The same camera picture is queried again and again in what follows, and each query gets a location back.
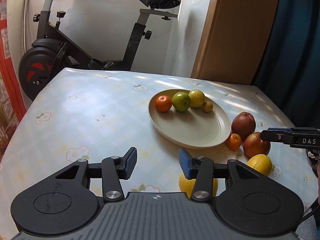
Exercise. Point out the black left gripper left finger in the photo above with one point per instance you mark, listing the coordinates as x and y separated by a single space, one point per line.
72 197

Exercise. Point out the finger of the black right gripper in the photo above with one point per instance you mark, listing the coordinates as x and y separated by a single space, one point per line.
276 135
278 128

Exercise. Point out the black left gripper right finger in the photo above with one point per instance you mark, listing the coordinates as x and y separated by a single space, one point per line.
239 201

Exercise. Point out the dark red apple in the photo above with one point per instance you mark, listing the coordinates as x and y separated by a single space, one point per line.
243 124

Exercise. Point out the yellow lemon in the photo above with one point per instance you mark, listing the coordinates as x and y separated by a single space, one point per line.
261 163

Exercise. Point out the large yellow orange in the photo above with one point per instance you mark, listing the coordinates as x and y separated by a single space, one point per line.
186 185

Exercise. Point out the small brown-yellow fruit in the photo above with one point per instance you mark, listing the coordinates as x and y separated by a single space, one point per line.
207 107

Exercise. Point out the yellow-green apple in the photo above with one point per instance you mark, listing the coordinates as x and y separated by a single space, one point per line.
197 98

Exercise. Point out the green apple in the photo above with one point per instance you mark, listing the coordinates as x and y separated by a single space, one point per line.
181 101

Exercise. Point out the small orange mandarin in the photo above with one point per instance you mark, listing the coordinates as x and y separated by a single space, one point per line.
163 103

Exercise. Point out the person's left hand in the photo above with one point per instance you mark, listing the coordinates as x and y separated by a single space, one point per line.
318 180

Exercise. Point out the dark teal curtain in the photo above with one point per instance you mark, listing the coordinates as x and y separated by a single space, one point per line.
288 72

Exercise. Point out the beige round plate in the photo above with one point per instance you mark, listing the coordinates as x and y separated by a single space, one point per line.
193 128

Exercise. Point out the red patterned curtain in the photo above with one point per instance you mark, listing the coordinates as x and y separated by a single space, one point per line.
8 74

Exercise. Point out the wooden wardrobe panel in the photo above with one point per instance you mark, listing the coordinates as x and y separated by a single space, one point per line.
233 40

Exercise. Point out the black exercise bike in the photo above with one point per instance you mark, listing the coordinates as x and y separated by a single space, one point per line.
129 35

